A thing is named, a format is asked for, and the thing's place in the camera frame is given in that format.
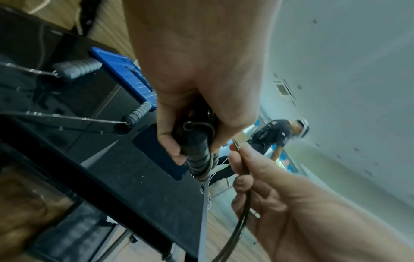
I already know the person's left hand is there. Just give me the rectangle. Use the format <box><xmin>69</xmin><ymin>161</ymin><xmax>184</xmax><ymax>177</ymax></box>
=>
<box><xmin>124</xmin><ymin>0</ymin><xmax>282</xmax><ymax>165</ymax></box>

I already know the person's right hand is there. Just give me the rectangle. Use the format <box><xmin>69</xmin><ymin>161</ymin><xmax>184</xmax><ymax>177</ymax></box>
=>
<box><xmin>228</xmin><ymin>143</ymin><xmax>366</xmax><ymax>262</ymax></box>

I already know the black jump rope cable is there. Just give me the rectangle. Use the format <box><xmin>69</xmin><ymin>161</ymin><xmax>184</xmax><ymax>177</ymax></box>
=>
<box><xmin>207</xmin><ymin>107</ymin><xmax>254</xmax><ymax>262</ymax></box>

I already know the black jump rope handle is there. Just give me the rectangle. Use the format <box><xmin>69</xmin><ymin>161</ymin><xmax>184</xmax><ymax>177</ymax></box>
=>
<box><xmin>172</xmin><ymin>120</ymin><xmax>216</xmax><ymax>182</ymax></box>

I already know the person's right forearm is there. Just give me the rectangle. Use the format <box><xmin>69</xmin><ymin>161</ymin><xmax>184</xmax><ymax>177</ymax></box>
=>
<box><xmin>354</xmin><ymin>201</ymin><xmax>414</xmax><ymax>262</ymax></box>

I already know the blue plastic box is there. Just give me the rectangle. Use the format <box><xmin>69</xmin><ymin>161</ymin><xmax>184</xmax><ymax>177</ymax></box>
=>
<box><xmin>89</xmin><ymin>46</ymin><xmax>158</xmax><ymax>108</ymax></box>

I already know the ceiling air conditioner vent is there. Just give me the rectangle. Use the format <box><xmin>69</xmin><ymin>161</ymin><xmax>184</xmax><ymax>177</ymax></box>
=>
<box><xmin>273</xmin><ymin>79</ymin><xmax>297</xmax><ymax>101</ymax></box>

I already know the dark blue flat case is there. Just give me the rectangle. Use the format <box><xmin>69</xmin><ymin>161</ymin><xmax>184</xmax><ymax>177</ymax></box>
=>
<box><xmin>133</xmin><ymin>123</ymin><xmax>190</xmax><ymax>181</ymax></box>

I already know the grey ribbed jump rope handle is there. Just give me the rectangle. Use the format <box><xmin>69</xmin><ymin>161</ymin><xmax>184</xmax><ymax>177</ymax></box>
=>
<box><xmin>124</xmin><ymin>101</ymin><xmax>153</xmax><ymax>126</ymax></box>
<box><xmin>51</xmin><ymin>58</ymin><xmax>103</xmax><ymax>82</ymax></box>

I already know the white cord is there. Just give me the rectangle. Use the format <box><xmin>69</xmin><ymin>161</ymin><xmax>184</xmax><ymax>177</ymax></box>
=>
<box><xmin>27</xmin><ymin>0</ymin><xmax>85</xmax><ymax>35</ymax></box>

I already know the steel jump rope cable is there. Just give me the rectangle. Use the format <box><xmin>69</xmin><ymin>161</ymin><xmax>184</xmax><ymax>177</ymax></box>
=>
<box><xmin>0</xmin><ymin>61</ymin><xmax>60</xmax><ymax>77</ymax></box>
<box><xmin>0</xmin><ymin>110</ymin><xmax>128</xmax><ymax>126</ymax></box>

